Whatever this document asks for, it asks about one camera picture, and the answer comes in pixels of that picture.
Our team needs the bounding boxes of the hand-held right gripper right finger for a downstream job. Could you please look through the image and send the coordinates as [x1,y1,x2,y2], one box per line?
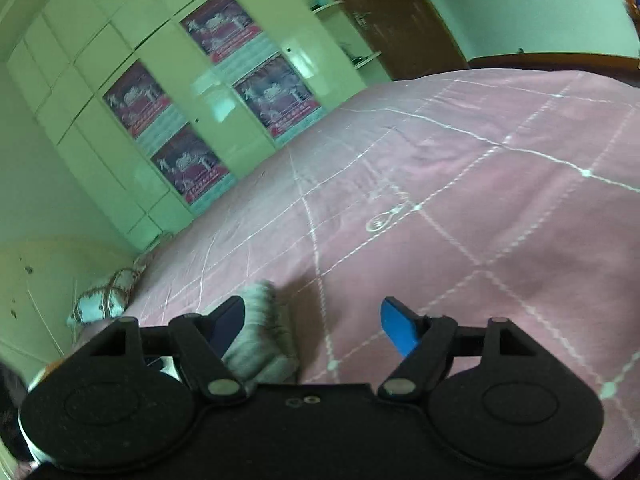
[377,297,532,404]

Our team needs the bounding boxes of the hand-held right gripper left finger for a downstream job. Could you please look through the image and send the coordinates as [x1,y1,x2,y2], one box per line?
[77,296,248,406]

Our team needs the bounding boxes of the grey pants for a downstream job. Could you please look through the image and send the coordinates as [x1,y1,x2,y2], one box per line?
[220,280,302,387]

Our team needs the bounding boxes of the white heart-patterned pillow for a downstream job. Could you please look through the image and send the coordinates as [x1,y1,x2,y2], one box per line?
[67,261,147,327]

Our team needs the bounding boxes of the bed with pink checked sheet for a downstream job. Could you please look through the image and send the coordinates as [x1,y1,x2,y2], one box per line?
[122,67,640,480]

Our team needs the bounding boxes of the cream wooden headboard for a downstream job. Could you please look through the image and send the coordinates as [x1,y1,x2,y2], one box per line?
[0,237,137,378]

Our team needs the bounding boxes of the cream corner shelves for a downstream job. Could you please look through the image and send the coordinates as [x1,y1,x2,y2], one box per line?
[299,0,382,70]

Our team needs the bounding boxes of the brown wooden door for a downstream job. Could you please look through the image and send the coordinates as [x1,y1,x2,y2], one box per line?
[306,0,472,82]

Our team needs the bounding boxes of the cream glossy wardrobe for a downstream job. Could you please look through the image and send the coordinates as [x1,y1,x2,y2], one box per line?
[5,0,370,252]

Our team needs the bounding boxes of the wall poster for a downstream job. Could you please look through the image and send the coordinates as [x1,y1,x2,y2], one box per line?
[102,59,189,142]
[149,124,237,207]
[179,0,264,67]
[232,54,324,142]

